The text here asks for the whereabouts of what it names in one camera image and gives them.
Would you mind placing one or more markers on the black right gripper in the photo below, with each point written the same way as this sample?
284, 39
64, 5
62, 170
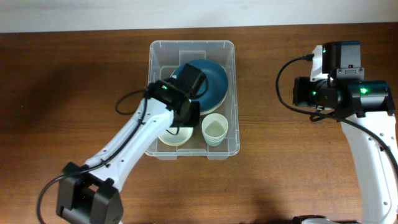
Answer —
300, 91

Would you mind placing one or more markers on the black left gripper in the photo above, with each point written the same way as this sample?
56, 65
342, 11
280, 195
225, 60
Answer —
194, 122

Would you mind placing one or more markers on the white small bowl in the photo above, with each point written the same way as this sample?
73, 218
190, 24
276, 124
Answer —
176, 136

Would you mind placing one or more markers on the white cup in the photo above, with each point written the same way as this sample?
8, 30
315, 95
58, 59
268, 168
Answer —
214, 126

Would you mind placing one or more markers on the cream bowl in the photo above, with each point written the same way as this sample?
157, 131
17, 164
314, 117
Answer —
211, 101

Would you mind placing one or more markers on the mint green cup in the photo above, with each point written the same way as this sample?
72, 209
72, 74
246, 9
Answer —
213, 142

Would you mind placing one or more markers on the blue bowl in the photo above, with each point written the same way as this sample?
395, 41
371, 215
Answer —
215, 73

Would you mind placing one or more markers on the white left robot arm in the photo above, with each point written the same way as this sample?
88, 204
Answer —
91, 193

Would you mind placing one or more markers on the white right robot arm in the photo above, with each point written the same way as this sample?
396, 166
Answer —
365, 110

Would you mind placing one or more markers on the clear plastic storage bin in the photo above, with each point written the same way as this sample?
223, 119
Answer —
165, 57

